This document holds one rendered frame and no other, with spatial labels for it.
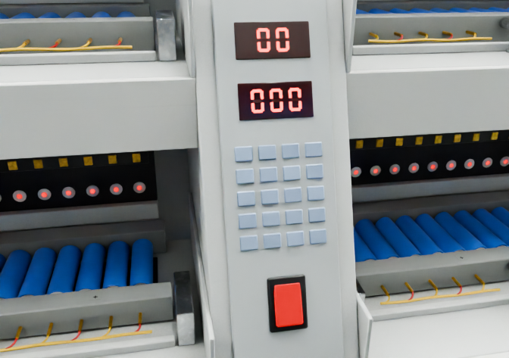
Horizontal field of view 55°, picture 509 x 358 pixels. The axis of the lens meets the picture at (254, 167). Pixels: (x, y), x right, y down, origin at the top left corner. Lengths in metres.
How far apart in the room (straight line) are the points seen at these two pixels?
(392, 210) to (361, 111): 0.19
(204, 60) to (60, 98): 0.09
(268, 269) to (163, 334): 0.11
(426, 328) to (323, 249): 0.12
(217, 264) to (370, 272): 0.14
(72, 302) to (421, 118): 0.27
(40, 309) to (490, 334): 0.32
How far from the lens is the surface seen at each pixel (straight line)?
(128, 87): 0.30
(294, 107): 0.30
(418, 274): 0.42
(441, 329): 0.41
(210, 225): 0.30
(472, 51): 0.42
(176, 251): 0.46
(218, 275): 0.31
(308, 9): 0.32
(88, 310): 0.38
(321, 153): 0.31
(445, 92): 0.35
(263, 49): 0.30
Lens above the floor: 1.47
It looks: 3 degrees down
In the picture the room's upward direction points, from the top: 3 degrees counter-clockwise
